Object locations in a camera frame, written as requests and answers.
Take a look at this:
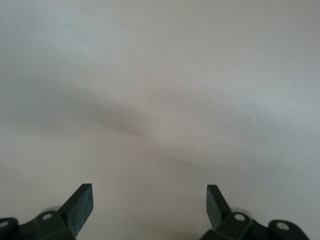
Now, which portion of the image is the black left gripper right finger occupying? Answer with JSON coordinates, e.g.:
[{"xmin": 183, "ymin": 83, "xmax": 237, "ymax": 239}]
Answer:
[{"xmin": 202, "ymin": 184, "xmax": 311, "ymax": 240}]

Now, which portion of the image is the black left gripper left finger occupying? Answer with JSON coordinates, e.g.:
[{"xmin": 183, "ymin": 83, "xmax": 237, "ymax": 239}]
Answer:
[{"xmin": 0, "ymin": 183, "xmax": 94, "ymax": 240}]

